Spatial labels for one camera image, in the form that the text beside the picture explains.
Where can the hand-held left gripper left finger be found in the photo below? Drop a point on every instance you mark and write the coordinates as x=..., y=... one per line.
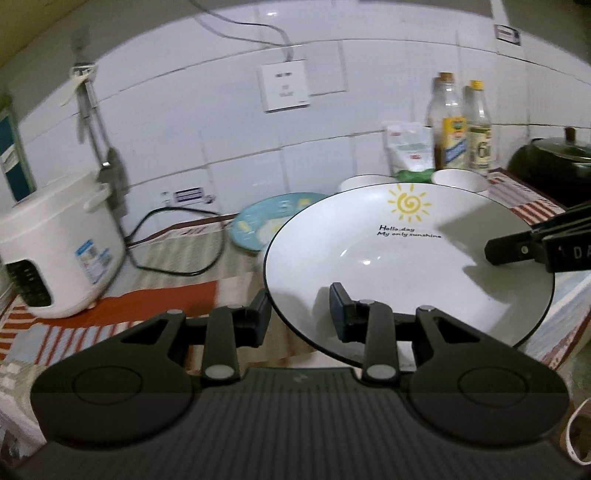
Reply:
x=259, y=318

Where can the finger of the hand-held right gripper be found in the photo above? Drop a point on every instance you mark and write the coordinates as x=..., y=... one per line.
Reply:
x=515, y=248

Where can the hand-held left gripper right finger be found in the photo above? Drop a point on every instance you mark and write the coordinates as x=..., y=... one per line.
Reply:
x=339, y=311

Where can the white plate with sun print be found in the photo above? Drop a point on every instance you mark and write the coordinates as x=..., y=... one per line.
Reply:
x=397, y=267

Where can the white ribbed bowl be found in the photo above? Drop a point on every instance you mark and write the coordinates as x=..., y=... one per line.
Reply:
x=461, y=180
x=362, y=182

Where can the teal patterned plate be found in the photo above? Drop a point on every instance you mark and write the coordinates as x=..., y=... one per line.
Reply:
x=258, y=224

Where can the black pot with lid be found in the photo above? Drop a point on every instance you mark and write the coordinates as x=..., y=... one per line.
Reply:
x=549, y=161

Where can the striped tablecloth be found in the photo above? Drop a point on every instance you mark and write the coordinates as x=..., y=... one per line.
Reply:
x=184, y=258

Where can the clear vinegar bottle yellow cap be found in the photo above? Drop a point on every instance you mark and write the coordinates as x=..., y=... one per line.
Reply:
x=480, y=134

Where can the green plastic bag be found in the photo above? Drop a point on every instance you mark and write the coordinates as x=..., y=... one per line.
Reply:
x=413, y=176

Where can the cooking oil bottle yellow label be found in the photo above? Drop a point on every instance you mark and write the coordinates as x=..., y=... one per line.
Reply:
x=450, y=134

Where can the white seasoning bag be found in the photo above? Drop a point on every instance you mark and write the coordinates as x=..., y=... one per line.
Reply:
x=408, y=145

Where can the white curved object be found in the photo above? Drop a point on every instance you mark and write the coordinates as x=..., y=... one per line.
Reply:
x=571, y=438

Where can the hanging metal spoon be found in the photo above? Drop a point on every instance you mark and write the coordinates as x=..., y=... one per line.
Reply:
x=111, y=170

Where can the white rice cooker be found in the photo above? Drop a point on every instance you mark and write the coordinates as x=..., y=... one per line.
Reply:
x=55, y=240

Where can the white hanging kitchen tool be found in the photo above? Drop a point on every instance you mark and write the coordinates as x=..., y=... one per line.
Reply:
x=76, y=81

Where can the small low wall sticker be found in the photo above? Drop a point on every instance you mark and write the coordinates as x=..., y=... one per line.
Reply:
x=187, y=195

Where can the dark framed wall label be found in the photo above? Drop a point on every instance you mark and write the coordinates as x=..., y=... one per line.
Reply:
x=507, y=34

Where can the white wall socket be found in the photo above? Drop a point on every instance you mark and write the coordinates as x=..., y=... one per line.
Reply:
x=284, y=85

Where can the blue wall poster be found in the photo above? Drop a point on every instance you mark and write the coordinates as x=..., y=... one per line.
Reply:
x=14, y=157

